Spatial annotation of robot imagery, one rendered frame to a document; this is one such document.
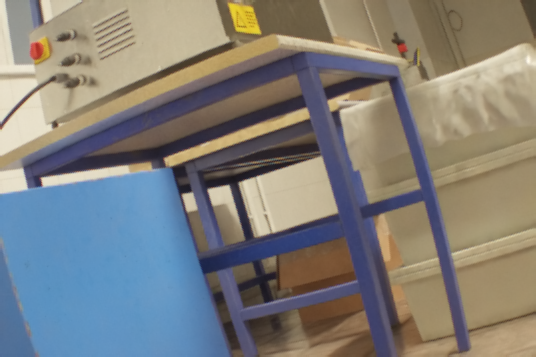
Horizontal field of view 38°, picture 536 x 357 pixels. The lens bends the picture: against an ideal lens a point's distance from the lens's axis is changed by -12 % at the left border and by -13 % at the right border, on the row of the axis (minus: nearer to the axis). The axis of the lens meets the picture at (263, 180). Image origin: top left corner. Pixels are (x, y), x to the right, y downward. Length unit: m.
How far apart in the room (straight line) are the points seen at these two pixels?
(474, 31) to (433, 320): 9.91
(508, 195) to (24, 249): 1.36
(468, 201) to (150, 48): 0.95
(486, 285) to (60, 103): 1.18
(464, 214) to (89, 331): 1.24
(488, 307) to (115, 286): 1.21
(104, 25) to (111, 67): 0.10
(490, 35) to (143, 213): 10.75
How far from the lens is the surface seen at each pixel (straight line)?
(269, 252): 1.53
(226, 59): 1.43
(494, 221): 2.17
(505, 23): 11.95
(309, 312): 3.54
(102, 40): 1.73
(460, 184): 2.17
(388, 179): 2.28
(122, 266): 1.32
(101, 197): 1.32
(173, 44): 1.63
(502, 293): 2.20
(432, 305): 2.28
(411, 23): 10.79
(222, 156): 2.88
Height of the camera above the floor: 0.47
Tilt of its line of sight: 2 degrees up
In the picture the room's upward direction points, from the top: 16 degrees counter-clockwise
